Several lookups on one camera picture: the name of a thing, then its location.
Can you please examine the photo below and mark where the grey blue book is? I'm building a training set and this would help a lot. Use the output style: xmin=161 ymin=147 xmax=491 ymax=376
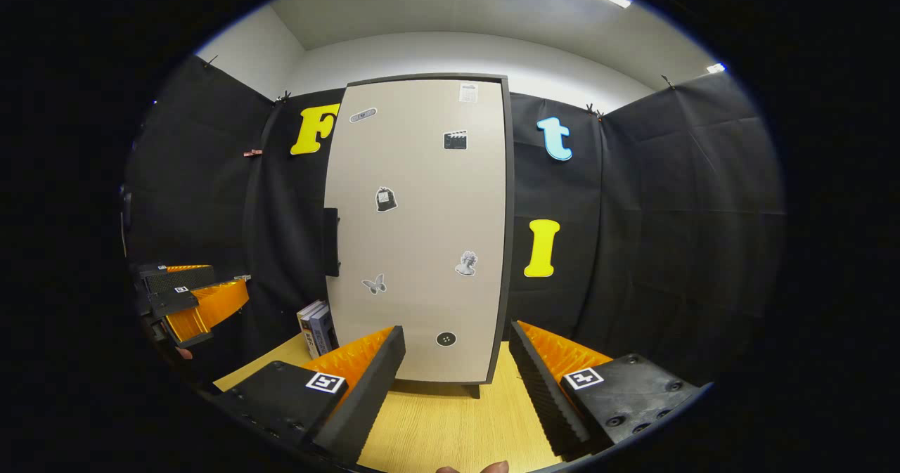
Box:
xmin=308 ymin=304 xmax=340 ymax=359

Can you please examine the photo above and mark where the white book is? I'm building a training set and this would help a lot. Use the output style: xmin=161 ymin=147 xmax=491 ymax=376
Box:
xmin=296 ymin=299 xmax=326 ymax=359

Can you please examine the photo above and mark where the black door handle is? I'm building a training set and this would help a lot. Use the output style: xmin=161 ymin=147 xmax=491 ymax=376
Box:
xmin=322 ymin=207 xmax=342 ymax=278

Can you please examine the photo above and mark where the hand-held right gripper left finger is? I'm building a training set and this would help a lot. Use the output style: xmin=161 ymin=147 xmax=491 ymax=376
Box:
xmin=212 ymin=325 xmax=407 ymax=467

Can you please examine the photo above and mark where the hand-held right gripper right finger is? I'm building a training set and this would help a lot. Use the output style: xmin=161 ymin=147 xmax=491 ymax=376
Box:
xmin=508 ymin=319 xmax=703 ymax=459

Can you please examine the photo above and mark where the black backdrop cloth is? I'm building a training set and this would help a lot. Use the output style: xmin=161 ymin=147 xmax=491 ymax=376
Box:
xmin=127 ymin=55 xmax=787 ymax=389

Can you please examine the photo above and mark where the beige cabinet door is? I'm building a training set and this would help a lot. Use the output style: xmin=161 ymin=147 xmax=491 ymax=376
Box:
xmin=323 ymin=76 xmax=511 ymax=384

